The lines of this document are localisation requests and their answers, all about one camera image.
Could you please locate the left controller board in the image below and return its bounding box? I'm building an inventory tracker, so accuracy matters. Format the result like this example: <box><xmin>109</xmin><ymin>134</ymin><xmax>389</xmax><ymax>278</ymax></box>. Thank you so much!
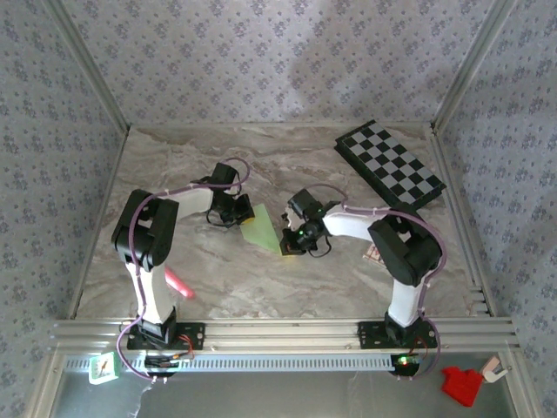
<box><xmin>143</xmin><ymin>354</ymin><xmax>195</xmax><ymax>378</ymax></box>

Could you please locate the light green paper sheet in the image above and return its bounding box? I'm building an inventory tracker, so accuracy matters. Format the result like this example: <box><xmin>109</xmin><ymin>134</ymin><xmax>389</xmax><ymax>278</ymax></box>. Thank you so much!
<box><xmin>240</xmin><ymin>203</ymin><xmax>283</xmax><ymax>256</ymax></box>

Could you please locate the pink tube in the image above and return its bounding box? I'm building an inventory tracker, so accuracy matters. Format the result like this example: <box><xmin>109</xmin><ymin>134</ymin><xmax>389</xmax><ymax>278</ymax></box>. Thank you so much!
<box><xmin>164</xmin><ymin>267</ymin><xmax>197</xmax><ymax>300</ymax></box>

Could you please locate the aluminium frame post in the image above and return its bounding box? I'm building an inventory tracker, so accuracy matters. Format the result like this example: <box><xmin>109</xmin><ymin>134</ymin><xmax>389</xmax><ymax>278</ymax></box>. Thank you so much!
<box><xmin>430</xmin><ymin>0</ymin><xmax>519</xmax><ymax>131</ymax></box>

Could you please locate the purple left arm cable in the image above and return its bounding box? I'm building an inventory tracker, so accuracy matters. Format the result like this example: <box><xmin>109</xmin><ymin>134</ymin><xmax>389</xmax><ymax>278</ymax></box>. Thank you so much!
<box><xmin>115</xmin><ymin>157</ymin><xmax>252</xmax><ymax>384</ymax></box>

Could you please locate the black grey folding chessboard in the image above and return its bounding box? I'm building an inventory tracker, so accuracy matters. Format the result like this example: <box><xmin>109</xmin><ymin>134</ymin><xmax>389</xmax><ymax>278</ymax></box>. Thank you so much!
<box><xmin>333</xmin><ymin>119</ymin><xmax>448</xmax><ymax>219</ymax></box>

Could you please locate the red white card pack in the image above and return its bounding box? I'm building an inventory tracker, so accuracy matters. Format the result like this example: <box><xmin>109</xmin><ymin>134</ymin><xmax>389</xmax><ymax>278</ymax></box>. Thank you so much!
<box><xmin>363</xmin><ymin>243</ymin><xmax>385</xmax><ymax>266</ymax></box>

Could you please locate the green white small card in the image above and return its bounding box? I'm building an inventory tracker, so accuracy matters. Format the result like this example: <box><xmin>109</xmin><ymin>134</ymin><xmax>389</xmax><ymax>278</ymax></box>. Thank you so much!
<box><xmin>88</xmin><ymin>351</ymin><xmax>121</xmax><ymax>386</ymax></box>

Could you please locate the right controller board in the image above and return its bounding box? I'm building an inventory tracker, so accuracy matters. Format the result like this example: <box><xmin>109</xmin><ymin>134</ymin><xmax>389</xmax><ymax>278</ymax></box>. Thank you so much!
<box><xmin>389</xmin><ymin>353</ymin><xmax>423</xmax><ymax>378</ymax></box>

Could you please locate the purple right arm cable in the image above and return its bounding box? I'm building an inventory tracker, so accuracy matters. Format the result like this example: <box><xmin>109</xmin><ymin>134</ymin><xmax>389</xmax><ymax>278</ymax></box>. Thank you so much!
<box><xmin>299</xmin><ymin>183</ymin><xmax>449</xmax><ymax>382</ymax></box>

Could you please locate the white pink plastic clip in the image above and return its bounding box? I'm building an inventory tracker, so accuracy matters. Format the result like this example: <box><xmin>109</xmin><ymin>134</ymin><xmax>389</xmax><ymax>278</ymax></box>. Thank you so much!
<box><xmin>481</xmin><ymin>356</ymin><xmax>509</xmax><ymax>384</ymax></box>

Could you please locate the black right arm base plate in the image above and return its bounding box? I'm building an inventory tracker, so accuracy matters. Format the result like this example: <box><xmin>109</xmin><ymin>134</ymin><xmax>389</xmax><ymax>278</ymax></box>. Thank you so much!
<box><xmin>357</xmin><ymin>320</ymin><xmax>439</xmax><ymax>350</ymax></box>

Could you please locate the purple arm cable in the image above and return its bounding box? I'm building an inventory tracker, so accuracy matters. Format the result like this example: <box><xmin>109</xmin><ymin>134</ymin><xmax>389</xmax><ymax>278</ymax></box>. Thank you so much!
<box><xmin>115</xmin><ymin>157</ymin><xmax>252</xmax><ymax>384</ymax></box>
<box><xmin>299</xmin><ymin>183</ymin><xmax>449</xmax><ymax>382</ymax></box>

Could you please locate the controller board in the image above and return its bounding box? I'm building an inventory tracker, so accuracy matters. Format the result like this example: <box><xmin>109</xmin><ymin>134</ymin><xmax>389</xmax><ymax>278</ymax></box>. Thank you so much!
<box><xmin>143</xmin><ymin>354</ymin><xmax>195</xmax><ymax>378</ymax></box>
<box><xmin>389</xmin><ymin>353</ymin><xmax>423</xmax><ymax>378</ymax></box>

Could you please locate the grey slotted cable duct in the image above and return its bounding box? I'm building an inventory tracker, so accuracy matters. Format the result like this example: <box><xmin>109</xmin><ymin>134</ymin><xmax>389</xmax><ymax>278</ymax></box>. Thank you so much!
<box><xmin>64</xmin><ymin>352</ymin><xmax>395</xmax><ymax>374</ymax></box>

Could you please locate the aluminium front rail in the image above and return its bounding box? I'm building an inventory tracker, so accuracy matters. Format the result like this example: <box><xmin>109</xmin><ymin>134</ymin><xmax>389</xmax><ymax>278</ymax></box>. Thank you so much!
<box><xmin>50</xmin><ymin>317</ymin><xmax>521</xmax><ymax>354</ymax></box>

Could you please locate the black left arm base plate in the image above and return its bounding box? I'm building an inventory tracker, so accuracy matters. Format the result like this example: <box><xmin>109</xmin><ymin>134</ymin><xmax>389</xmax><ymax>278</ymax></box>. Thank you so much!
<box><xmin>125</xmin><ymin>320</ymin><xmax>206</xmax><ymax>352</ymax></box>

